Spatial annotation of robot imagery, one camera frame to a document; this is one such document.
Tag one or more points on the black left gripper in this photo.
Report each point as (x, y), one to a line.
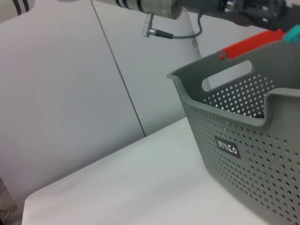
(211, 9)

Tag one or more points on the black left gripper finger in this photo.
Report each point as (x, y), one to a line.
(286, 21)

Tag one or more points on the teal square brick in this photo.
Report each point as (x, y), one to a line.
(291, 35)

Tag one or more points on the grey-green perforated storage bin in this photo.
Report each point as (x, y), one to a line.
(234, 175)

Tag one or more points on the brown background object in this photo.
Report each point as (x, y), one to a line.
(5, 206)

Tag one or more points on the metal wall hinge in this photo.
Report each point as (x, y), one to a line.
(194, 39)

